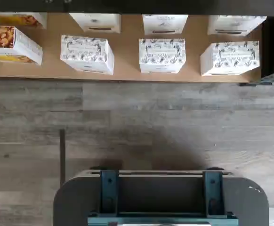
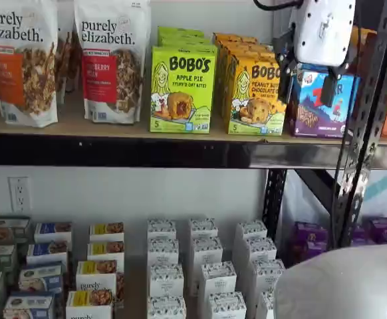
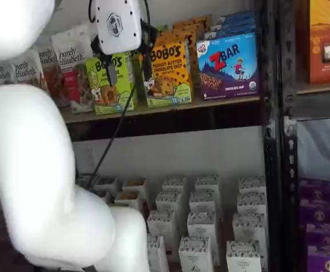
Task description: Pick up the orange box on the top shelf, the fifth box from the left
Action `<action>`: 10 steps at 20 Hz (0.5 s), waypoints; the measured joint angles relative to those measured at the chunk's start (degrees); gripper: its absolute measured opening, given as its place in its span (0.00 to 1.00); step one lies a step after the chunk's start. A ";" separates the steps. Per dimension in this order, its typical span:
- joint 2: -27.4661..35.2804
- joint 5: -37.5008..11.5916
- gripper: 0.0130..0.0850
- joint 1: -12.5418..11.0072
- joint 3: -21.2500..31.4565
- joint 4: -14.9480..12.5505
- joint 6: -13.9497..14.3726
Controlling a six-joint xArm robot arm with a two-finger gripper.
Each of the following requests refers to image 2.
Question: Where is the black metal shelf beam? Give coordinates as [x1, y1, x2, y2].
[0, 134, 387, 171]

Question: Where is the black perforated shelf post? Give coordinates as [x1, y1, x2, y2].
[332, 0, 387, 251]
[266, 169, 289, 241]

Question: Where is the plain orange snack box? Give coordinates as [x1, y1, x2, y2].
[350, 26, 378, 68]

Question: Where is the black diagonal shelf brace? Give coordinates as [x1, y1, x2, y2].
[294, 169, 342, 197]

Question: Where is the yellow Bobo's box, right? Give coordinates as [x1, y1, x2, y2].
[156, 34, 212, 48]

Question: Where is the blue purple Zbar box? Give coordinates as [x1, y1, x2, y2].
[285, 62, 361, 138]

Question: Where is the purple snack box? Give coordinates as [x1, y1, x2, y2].
[367, 217, 387, 245]
[294, 221, 330, 267]

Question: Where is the white xArm gripper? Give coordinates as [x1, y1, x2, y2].
[273, 0, 356, 107]

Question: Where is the orange Bobo's peanut butter box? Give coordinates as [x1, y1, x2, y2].
[219, 42, 276, 117]
[213, 31, 259, 100]
[226, 53, 288, 136]

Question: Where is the yellow bobo's box,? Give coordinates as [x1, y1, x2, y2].
[156, 34, 212, 48]
[150, 45, 219, 134]

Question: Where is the yellow Bobo's box, left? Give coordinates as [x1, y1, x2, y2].
[150, 45, 219, 134]

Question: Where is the white wall power outlet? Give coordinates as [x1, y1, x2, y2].
[7, 175, 32, 214]

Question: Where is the green Bobo's apple pie box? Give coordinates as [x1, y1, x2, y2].
[156, 26, 205, 39]

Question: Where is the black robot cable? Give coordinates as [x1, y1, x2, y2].
[253, 0, 303, 11]

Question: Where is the blue granola box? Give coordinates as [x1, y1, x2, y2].
[3, 291, 56, 319]
[26, 240, 69, 267]
[18, 261, 65, 295]
[33, 221, 73, 244]

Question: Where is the white patterned box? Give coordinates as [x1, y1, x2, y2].
[256, 290, 278, 319]
[251, 259, 286, 290]
[149, 263, 185, 298]
[146, 296, 188, 319]
[207, 291, 248, 319]
[235, 221, 268, 242]
[147, 238, 180, 267]
[191, 236, 224, 265]
[244, 237, 278, 264]
[146, 218, 178, 241]
[189, 217, 219, 239]
[199, 261, 238, 295]

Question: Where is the wooden shelf board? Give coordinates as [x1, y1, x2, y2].
[0, 215, 298, 319]
[0, 88, 387, 148]

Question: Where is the red white cereal box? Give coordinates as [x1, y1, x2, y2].
[73, 0, 153, 126]

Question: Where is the yellow white granola box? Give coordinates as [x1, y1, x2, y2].
[65, 290, 115, 319]
[76, 259, 118, 297]
[88, 221, 126, 244]
[86, 240, 126, 265]

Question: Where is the orange label granola bag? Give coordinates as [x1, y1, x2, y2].
[0, 0, 60, 129]

